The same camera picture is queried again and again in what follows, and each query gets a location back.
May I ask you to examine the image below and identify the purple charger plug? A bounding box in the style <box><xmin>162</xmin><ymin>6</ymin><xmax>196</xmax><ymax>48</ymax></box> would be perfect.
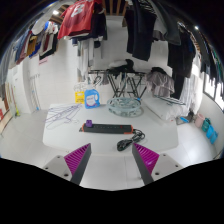
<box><xmin>85</xmin><ymin>120</ymin><xmax>93</xmax><ymax>128</ymax></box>

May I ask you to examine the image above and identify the black coiled power cable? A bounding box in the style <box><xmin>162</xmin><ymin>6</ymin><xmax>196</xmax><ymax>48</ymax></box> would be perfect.
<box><xmin>116</xmin><ymin>128</ymin><xmax>146</xmax><ymax>152</ymax></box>

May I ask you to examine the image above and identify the blue bag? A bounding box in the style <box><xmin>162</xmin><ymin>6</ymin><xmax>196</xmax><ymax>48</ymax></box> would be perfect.
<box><xmin>206</xmin><ymin>125</ymin><xmax>218</xmax><ymax>144</ymax></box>

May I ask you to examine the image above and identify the black hanging garment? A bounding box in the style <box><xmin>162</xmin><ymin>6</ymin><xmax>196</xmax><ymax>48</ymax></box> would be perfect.
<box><xmin>124</xmin><ymin>0</ymin><xmax>156</xmax><ymax>61</ymax></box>

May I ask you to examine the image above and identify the white folded bedding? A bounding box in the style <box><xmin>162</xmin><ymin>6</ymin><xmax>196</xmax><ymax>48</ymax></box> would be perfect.
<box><xmin>142</xmin><ymin>97</ymin><xmax>188</xmax><ymax>121</ymax></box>

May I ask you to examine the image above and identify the blue detergent bottle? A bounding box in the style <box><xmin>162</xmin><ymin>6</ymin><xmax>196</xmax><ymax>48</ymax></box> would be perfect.
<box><xmin>84</xmin><ymin>89</ymin><xmax>100</xmax><ymax>109</ymax></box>

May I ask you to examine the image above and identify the red sports jersey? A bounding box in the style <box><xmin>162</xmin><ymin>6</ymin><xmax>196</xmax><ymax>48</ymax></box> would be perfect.
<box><xmin>58</xmin><ymin>0</ymin><xmax>102</xmax><ymax>39</ymax></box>

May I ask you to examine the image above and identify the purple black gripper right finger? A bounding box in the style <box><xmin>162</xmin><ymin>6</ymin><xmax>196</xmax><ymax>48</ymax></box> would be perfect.
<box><xmin>132</xmin><ymin>143</ymin><xmax>159</xmax><ymax>185</ymax></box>

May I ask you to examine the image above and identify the teal bag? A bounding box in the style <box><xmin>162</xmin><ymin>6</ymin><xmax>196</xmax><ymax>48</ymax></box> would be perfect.
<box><xmin>201</xmin><ymin>118</ymin><xmax>211</xmax><ymax>132</ymax></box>

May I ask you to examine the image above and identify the pink bag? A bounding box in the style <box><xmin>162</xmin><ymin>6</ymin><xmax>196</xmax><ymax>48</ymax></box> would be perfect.
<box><xmin>195</xmin><ymin>113</ymin><xmax>205</xmax><ymax>128</ymax></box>

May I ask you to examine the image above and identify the grey clothes pile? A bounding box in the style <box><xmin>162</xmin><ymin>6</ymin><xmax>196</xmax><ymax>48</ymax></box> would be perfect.
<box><xmin>146</xmin><ymin>67</ymin><xmax>175</xmax><ymax>97</ymax></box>

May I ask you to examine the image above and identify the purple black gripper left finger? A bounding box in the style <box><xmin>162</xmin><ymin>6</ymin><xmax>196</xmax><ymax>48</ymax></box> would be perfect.
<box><xmin>64</xmin><ymin>143</ymin><xmax>92</xmax><ymax>185</ymax></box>

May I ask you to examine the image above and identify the black drying rack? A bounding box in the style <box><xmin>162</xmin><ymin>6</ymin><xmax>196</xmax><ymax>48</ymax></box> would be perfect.
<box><xmin>88</xmin><ymin>70</ymin><xmax>147</xmax><ymax>100</ymax></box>

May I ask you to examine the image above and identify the black power strip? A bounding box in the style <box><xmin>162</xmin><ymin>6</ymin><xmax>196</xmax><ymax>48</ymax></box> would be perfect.
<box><xmin>80</xmin><ymin>124</ymin><xmax>133</xmax><ymax>134</ymax></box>

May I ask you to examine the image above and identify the yellow detergent box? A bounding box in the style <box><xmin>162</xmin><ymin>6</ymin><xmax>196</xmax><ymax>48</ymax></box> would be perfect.
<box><xmin>75</xmin><ymin>91</ymin><xmax>85</xmax><ymax>104</ymax></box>

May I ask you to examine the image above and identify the pile of wire hangers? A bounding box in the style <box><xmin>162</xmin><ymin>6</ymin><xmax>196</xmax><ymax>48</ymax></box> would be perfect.
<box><xmin>44</xmin><ymin>104</ymin><xmax>82</xmax><ymax>130</ymax></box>

